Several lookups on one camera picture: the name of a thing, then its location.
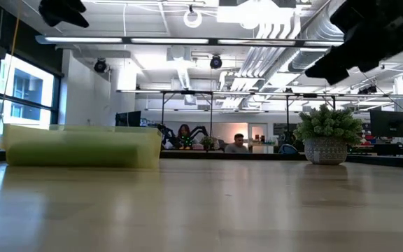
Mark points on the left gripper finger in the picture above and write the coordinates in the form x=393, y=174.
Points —
x=77, y=5
x=72, y=20

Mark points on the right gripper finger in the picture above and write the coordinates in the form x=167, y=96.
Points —
x=345, y=56
x=327, y=71

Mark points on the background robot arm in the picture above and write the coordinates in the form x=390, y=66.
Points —
x=198, y=132
x=166, y=134

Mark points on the yellow translucent plastic basket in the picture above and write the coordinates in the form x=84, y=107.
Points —
x=12, y=136

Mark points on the potted green succulent plant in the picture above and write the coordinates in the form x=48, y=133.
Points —
x=327, y=129

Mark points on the large black monitor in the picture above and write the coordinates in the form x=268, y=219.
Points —
x=390, y=124

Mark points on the blue round object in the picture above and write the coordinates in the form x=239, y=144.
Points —
x=288, y=149

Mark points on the small black monitor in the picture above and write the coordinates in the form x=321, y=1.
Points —
x=128, y=119

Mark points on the person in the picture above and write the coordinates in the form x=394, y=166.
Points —
x=184, y=131
x=237, y=145

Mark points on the small background plant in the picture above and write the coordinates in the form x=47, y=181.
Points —
x=207, y=143

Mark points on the black background stand frame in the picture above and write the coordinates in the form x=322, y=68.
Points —
x=310, y=95
x=187, y=92

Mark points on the black hanging background camera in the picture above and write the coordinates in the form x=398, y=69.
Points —
x=367, y=89

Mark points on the black overhead camera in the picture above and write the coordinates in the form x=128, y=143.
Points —
x=100, y=66
x=215, y=62

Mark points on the black metal table frame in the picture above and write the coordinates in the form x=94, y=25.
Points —
x=257, y=154

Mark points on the black overhead frame beam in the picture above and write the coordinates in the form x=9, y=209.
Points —
x=213, y=41

